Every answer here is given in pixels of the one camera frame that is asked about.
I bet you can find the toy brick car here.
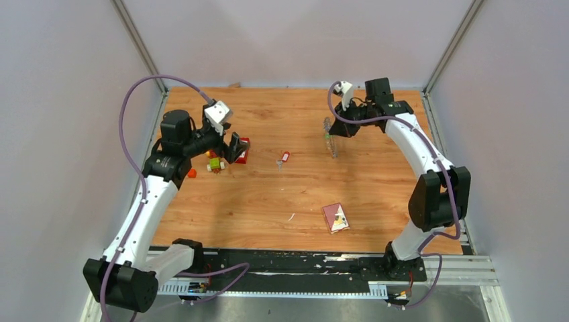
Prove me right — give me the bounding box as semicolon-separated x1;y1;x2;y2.
205;150;225;174

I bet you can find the purple cable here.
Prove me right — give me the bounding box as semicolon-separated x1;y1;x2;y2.
327;80;462;310
99;74;214;322

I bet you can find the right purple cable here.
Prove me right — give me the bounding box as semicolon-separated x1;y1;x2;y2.
327;80;462;310

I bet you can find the playing card box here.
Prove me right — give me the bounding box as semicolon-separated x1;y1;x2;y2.
322;203;350;234

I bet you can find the small orange cube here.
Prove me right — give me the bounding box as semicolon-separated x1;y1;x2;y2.
187;168;197;178

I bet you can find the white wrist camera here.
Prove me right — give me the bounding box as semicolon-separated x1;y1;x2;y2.
333;80;354;111
204;101;233;136

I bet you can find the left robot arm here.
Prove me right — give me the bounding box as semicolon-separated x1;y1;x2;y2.
83;104;248;313

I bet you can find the metal disc with keyrings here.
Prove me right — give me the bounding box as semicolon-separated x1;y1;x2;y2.
323;117;338;158

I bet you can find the white slotted cable duct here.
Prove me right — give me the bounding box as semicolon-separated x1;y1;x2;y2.
158;281;389;300

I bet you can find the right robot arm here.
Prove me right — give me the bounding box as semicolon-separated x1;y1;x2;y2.
327;78;471;280

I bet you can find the red window brick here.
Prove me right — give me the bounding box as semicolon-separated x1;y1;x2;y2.
235;138;250;164

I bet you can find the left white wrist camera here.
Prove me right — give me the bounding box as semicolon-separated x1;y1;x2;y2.
204;101;233;136

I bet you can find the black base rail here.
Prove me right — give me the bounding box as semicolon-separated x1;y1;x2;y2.
184;248;427;292

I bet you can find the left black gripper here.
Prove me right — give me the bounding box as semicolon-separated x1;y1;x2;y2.
183;121;250;164

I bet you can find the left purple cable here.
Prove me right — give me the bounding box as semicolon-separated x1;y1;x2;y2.
99;74;214;322

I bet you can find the red tag key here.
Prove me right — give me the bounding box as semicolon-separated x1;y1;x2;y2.
276;152;290;172

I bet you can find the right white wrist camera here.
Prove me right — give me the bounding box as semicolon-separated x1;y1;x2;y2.
333;80;354;111

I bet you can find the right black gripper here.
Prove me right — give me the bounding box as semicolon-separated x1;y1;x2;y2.
329;98;374;139

